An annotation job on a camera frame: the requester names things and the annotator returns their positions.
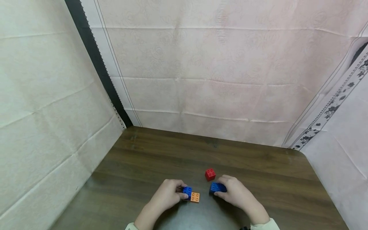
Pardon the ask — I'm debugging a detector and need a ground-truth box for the person's left hand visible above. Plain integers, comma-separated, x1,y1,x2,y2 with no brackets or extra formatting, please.
149,179,189,213

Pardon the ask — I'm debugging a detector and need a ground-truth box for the person's right hand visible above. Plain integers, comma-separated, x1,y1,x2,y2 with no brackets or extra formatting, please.
214,175,265,221

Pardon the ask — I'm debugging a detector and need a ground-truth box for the long blue toy brick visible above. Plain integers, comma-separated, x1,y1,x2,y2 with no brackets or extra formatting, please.
209,182,227,194

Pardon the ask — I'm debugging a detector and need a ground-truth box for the person's left forearm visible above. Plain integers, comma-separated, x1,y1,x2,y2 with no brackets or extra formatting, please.
125,204,165,230

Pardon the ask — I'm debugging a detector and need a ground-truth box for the person's right forearm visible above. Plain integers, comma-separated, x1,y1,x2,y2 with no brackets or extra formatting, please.
248,208,281,230

